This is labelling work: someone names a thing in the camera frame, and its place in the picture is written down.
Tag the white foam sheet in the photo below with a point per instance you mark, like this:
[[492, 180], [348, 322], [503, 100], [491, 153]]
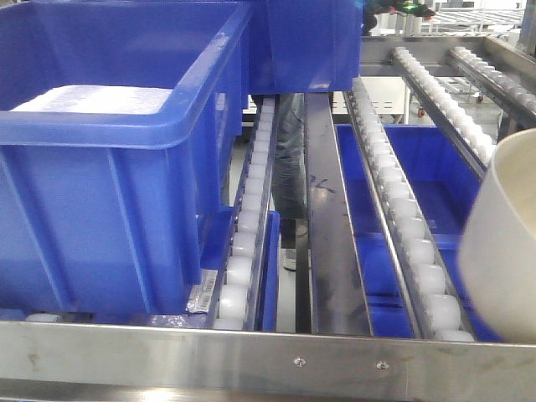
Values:
[[98, 99]]

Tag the white roller track far right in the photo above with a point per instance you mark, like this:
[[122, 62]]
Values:
[[508, 94]]

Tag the large blue crate near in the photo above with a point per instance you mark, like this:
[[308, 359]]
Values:
[[105, 212]]

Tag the blue crate lower layer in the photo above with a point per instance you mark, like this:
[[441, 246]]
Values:
[[445, 188]]

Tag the white roller track middle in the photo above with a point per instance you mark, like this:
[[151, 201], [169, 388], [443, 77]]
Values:
[[434, 308]]

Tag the barcode label sticker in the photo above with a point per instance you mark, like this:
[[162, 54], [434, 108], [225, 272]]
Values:
[[201, 294]]

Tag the steel front shelf beam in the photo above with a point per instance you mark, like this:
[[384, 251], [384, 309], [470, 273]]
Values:
[[77, 362]]

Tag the person in jeans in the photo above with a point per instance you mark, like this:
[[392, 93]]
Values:
[[288, 183]]

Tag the blue crate rear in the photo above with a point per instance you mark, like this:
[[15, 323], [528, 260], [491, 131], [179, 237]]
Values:
[[303, 46]]

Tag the white roller track left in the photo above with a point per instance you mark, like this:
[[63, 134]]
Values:
[[236, 299]]

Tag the white roller track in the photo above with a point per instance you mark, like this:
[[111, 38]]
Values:
[[236, 299], [508, 94], [434, 308], [466, 135]]

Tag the dark steel centre rail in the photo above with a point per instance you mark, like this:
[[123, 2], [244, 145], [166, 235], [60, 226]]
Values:
[[339, 303]]

